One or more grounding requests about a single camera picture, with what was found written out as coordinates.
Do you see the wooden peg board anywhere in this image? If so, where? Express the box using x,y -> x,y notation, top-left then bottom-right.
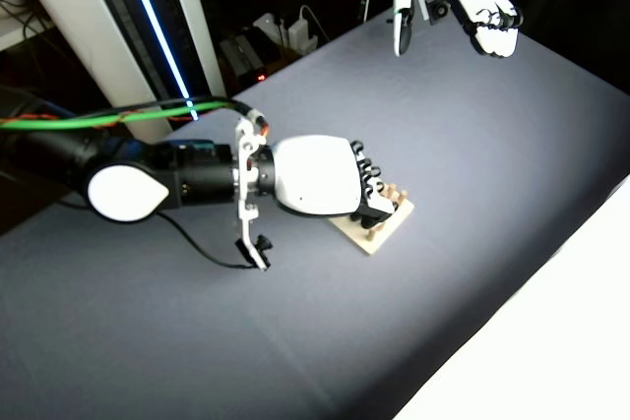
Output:
327,182 -> 415,257

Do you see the grey table cloth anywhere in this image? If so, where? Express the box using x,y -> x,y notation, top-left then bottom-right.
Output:
0,6 -> 630,420

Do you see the black box with red light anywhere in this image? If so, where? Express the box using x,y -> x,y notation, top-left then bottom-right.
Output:
219,31 -> 271,88

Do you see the white power adapter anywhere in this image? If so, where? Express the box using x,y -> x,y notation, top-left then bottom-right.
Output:
286,6 -> 320,53

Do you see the white power strip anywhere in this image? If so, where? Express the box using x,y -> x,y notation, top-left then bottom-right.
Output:
252,12 -> 290,48

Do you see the white column with light strip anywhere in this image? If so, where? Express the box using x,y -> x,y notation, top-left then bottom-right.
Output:
4,0 -> 227,146

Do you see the thin black cable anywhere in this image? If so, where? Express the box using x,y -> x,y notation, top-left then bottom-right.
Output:
159,211 -> 257,271

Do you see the green cable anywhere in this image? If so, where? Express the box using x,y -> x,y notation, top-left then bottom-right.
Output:
0,99 -> 233,133

